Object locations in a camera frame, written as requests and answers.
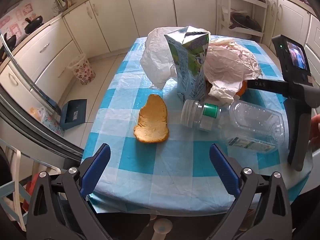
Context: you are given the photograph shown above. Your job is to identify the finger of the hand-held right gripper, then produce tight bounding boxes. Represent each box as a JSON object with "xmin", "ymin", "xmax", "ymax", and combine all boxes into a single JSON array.
[{"xmin": 247, "ymin": 79, "xmax": 288, "ymax": 95}]

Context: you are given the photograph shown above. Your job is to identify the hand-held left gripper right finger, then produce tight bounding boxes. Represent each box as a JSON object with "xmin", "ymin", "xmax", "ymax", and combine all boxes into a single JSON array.
[{"xmin": 207, "ymin": 144, "xmax": 293, "ymax": 240}]

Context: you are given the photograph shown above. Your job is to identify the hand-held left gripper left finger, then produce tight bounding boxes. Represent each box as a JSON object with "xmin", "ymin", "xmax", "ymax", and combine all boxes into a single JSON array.
[{"xmin": 26, "ymin": 144, "xmax": 112, "ymax": 240}]

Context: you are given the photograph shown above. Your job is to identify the orange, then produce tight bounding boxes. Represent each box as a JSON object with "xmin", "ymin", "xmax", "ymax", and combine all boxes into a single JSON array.
[{"xmin": 234, "ymin": 80, "xmax": 248, "ymax": 97}]

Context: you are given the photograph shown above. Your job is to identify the clear plastic bottle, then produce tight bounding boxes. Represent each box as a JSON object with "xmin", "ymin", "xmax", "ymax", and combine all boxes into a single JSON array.
[{"xmin": 180, "ymin": 99, "xmax": 286, "ymax": 153}]

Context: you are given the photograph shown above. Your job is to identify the white paper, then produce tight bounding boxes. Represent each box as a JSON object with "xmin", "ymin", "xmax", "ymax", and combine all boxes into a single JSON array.
[{"xmin": 204, "ymin": 38, "xmax": 262, "ymax": 105}]

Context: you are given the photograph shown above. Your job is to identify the large pale orange peel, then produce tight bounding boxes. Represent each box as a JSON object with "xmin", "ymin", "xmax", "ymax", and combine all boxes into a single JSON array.
[{"xmin": 133, "ymin": 94, "xmax": 170, "ymax": 144}]

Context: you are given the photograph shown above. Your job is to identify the green and blue milk carton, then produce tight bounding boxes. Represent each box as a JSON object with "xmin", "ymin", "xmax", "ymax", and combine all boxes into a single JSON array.
[{"xmin": 164, "ymin": 26, "xmax": 211, "ymax": 100}]

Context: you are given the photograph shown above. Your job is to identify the white plastic bag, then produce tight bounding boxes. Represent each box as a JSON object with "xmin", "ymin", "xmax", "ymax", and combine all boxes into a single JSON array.
[{"xmin": 139, "ymin": 26, "xmax": 178, "ymax": 90}]

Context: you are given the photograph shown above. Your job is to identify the person's right hand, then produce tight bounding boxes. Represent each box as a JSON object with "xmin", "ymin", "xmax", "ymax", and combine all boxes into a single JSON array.
[{"xmin": 309, "ymin": 114, "xmax": 320, "ymax": 145}]

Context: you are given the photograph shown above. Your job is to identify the blue checkered tablecloth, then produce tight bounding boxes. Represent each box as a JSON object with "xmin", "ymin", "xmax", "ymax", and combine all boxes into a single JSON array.
[{"xmin": 81, "ymin": 36, "xmax": 314, "ymax": 214}]

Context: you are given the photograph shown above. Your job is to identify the blue dustpan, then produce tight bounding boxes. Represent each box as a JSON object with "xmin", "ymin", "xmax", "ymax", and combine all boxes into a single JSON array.
[{"xmin": 59, "ymin": 99, "xmax": 88, "ymax": 130}]

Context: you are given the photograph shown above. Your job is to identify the black pan with lid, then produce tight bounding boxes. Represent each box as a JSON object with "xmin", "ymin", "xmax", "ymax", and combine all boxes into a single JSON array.
[{"xmin": 229, "ymin": 11, "xmax": 262, "ymax": 32}]

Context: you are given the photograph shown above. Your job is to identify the white tall kitchen cabinets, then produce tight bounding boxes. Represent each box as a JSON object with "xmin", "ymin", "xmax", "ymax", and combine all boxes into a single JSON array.
[{"xmin": 257, "ymin": 0, "xmax": 320, "ymax": 80}]

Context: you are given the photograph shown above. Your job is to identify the plastic bag with orange contents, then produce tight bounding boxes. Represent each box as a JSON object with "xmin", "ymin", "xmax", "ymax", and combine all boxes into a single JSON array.
[{"xmin": 29, "ymin": 106, "xmax": 64, "ymax": 137}]

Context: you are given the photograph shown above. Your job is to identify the white storage rack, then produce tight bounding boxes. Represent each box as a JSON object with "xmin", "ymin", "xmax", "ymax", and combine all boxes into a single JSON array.
[{"xmin": 216, "ymin": 0, "xmax": 269, "ymax": 43}]

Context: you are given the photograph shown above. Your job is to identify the floral wastebasket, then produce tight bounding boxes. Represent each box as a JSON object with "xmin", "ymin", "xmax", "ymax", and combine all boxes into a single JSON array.
[{"xmin": 68, "ymin": 54, "xmax": 96, "ymax": 85}]

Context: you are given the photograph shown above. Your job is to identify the white lower kitchen cabinets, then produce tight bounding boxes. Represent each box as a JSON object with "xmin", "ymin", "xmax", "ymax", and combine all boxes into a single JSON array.
[{"xmin": 0, "ymin": 0, "xmax": 218, "ymax": 120}]

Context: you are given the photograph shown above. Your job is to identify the black pot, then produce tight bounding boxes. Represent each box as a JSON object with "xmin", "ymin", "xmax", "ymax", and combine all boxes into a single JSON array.
[{"xmin": 0, "ymin": 34, "xmax": 17, "ymax": 55}]

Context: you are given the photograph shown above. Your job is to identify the black wok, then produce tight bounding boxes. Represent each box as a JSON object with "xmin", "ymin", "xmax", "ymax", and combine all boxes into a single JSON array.
[{"xmin": 24, "ymin": 16, "xmax": 45, "ymax": 35}]

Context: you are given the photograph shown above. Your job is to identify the light blue chair frame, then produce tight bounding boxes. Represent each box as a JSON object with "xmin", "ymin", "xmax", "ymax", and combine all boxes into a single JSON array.
[{"xmin": 0, "ymin": 177, "xmax": 33, "ymax": 230}]

